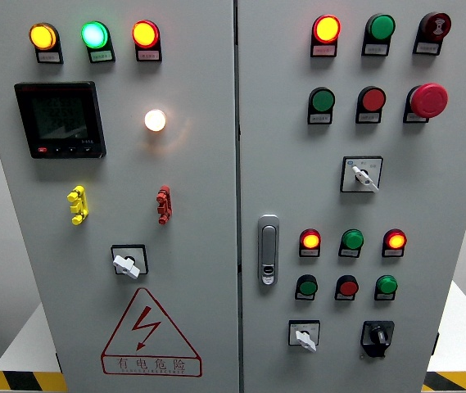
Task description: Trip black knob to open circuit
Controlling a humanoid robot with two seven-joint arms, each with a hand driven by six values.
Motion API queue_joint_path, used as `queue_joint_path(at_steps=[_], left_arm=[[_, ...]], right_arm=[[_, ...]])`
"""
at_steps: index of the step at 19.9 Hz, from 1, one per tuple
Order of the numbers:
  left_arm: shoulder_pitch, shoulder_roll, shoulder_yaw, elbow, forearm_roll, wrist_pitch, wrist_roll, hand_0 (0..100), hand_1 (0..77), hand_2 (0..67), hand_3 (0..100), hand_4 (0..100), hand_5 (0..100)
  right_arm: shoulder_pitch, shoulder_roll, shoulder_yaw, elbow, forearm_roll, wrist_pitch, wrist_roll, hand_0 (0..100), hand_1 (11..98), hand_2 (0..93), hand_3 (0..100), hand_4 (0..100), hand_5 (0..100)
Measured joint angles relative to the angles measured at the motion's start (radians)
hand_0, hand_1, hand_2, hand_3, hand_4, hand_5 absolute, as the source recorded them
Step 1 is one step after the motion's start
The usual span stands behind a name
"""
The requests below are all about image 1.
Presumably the black knob turn switch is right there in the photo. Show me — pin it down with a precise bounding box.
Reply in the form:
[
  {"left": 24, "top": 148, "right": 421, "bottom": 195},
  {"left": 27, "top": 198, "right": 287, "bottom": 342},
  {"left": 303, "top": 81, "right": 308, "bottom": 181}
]
[{"left": 360, "top": 320, "right": 396, "bottom": 359}]

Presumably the grey cabinet door with display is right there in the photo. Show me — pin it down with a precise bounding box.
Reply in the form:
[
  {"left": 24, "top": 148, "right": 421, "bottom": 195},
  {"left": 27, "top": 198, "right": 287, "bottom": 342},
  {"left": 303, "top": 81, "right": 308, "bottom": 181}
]
[{"left": 0, "top": 0, "right": 240, "bottom": 393}]

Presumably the silver door lock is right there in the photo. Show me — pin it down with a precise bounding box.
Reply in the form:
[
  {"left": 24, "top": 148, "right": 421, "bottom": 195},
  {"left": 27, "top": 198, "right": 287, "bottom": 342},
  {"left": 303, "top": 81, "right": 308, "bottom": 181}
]
[{"left": 257, "top": 214, "right": 281, "bottom": 287}]

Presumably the small red round lamp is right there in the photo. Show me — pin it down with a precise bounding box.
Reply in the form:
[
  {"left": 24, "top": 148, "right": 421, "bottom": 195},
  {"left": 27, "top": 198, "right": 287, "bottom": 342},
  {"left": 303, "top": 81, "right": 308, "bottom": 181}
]
[
  {"left": 382, "top": 228, "right": 408, "bottom": 251},
  {"left": 299, "top": 228, "right": 322, "bottom": 250}
]

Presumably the white round lamp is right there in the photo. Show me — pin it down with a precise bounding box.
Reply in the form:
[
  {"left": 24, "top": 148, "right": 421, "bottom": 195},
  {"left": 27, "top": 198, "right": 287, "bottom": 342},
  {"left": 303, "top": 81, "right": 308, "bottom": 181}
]
[{"left": 143, "top": 108, "right": 168, "bottom": 133}]

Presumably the small green push button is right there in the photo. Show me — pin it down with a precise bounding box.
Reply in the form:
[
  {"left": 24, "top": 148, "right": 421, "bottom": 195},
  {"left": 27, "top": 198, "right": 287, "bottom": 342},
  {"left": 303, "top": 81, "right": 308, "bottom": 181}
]
[{"left": 296, "top": 274, "right": 319, "bottom": 296}]

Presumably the small green round lamp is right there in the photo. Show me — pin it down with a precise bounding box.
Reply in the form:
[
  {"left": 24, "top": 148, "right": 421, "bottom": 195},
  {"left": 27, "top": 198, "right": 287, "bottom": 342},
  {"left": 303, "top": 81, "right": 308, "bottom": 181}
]
[
  {"left": 375, "top": 274, "right": 399, "bottom": 296},
  {"left": 340, "top": 228, "right": 365, "bottom": 251}
]

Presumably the large green round button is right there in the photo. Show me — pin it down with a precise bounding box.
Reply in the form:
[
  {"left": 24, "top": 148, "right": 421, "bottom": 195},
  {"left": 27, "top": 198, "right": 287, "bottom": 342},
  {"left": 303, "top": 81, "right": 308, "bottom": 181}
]
[
  {"left": 309, "top": 86, "right": 337, "bottom": 114},
  {"left": 364, "top": 13, "right": 396, "bottom": 42}
]

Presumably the small red push button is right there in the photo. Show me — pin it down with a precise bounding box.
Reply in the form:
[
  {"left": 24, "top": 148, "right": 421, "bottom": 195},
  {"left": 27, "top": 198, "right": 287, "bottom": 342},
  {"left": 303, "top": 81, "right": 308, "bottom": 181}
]
[{"left": 335, "top": 274, "right": 360, "bottom": 297}]

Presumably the red warning triangle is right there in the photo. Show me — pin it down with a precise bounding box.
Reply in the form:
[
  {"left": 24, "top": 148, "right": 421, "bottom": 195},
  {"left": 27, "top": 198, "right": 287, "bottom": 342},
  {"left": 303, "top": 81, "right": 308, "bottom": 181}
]
[{"left": 100, "top": 287, "right": 203, "bottom": 377}]

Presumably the large red round button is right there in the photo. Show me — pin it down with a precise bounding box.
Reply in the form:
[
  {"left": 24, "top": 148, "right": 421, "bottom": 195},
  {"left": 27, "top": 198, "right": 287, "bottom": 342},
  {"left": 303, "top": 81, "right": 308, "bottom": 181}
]
[{"left": 357, "top": 85, "right": 387, "bottom": 113}]

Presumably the red-rimmed round lamp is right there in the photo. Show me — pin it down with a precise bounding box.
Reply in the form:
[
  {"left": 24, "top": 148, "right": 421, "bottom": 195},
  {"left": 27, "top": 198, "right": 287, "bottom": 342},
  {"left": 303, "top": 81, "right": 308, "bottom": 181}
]
[
  {"left": 311, "top": 14, "right": 342, "bottom": 45},
  {"left": 130, "top": 19, "right": 161, "bottom": 50}
]

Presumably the black display meter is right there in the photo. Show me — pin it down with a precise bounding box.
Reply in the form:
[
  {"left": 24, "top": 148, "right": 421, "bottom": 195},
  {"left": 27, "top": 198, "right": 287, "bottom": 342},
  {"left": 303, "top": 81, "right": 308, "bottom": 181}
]
[{"left": 14, "top": 80, "right": 107, "bottom": 160}]

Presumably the green glowing round lamp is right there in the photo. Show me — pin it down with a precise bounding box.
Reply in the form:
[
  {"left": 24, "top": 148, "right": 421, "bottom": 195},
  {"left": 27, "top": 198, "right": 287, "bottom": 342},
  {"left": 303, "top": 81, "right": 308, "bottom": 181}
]
[{"left": 79, "top": 20, "right": 111, "bottom": 51}]

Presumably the large red stop button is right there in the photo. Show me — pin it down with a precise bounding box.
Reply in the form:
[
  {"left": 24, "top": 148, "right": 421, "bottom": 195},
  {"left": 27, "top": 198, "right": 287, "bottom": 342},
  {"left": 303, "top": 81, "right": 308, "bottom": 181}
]
[{"left": 406, "top": 83, "right": 450, "bottom": 120}]

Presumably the yellow round lamp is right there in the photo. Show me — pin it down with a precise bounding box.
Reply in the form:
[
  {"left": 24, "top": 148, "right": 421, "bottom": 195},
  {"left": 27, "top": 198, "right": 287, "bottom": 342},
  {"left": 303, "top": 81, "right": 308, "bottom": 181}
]
[{"left": 28, "top": 21, "right": 60, "bottom": 52}]

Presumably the dark red buzzer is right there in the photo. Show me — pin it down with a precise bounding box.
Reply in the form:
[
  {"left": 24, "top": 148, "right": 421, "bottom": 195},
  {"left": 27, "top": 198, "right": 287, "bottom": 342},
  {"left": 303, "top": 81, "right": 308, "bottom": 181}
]
[{"left": 418, "top": 11, "right": 453, "bottom": 42}]

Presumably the black yellow striped tape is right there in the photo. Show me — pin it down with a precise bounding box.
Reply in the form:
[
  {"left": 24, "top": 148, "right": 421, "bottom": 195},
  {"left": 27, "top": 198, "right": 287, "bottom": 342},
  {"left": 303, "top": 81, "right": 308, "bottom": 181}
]
[
  {"left": 420, "top": 370, "right": 466, "bottom": 393},
  {"left": 0, "top": 370, "right": 69, "bottom": 393}
]

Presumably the small red handle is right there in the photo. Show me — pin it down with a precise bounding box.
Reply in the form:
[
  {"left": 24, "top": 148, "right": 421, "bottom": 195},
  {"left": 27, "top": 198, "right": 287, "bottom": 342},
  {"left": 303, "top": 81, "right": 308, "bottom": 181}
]
[{"left": 156, "top": 185, "right": 173, "bottom": 225}]

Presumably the white-handle switch, plain plate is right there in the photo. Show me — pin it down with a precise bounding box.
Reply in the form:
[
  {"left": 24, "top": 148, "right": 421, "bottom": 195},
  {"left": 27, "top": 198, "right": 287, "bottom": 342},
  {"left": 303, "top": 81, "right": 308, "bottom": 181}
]
[{"left": 110, "top": 244, "right": 150, "bottom": 280}]

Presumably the slim white-handle turn switch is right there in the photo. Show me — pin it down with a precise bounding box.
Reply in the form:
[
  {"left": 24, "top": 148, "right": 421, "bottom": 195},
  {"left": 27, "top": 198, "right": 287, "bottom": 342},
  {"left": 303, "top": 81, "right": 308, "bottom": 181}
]
[{"left": 339, "top": 156, "right": 384, "bottom": 194}]

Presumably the small yellow handle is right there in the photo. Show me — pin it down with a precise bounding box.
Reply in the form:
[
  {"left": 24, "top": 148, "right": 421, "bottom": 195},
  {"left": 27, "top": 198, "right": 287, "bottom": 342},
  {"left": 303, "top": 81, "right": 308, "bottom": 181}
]
[{"left": 66, "top": 185, "right": 90, "bottom": 226}]

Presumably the white-handle switch, printed plate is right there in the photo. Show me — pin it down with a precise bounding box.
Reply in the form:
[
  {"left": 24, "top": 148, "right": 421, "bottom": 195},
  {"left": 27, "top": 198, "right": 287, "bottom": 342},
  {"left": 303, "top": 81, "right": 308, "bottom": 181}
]
[{"left": 287, "top": 319, "right": 321, "bottom": 353}]

